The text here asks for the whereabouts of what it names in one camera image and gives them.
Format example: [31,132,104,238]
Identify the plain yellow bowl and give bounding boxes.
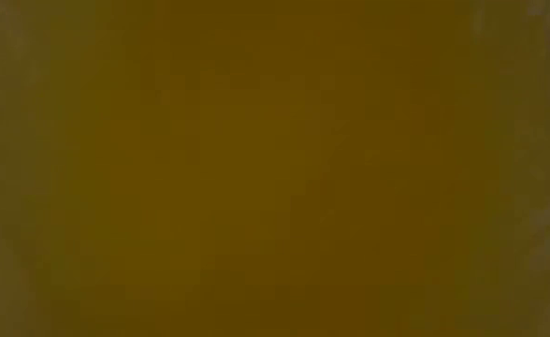
[0,0,550,337]

